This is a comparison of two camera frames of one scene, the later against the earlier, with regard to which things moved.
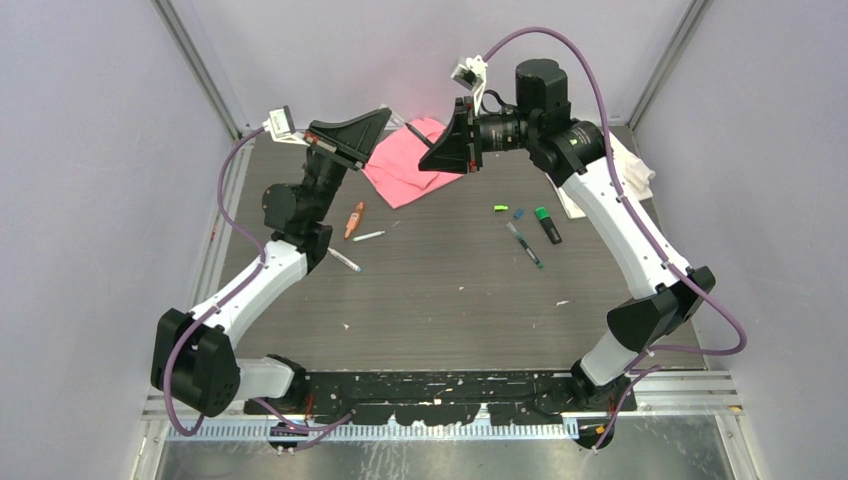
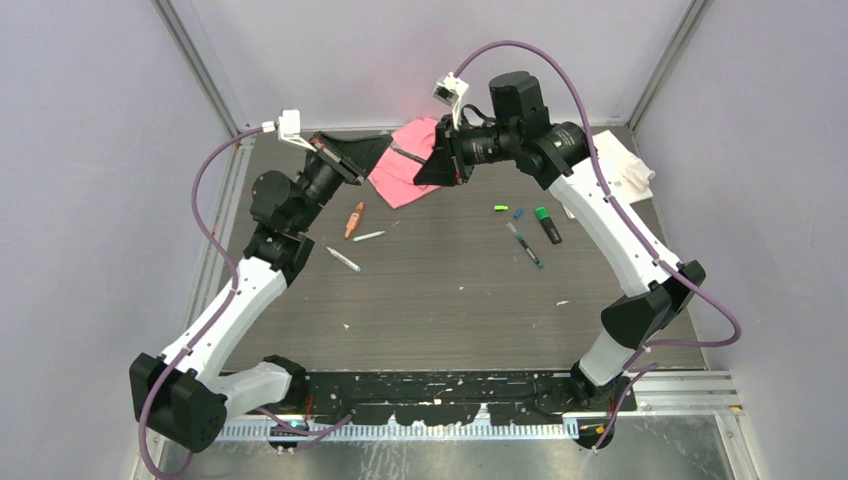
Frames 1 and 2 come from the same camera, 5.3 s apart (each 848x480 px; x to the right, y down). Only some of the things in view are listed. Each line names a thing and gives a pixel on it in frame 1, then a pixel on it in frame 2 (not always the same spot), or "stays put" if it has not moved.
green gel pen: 526,246 stays put
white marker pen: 369,235 stays put
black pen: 418,135 -> 407,154
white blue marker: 345,261 stays put
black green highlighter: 544,217 stays put
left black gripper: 350,143 -> 354,159
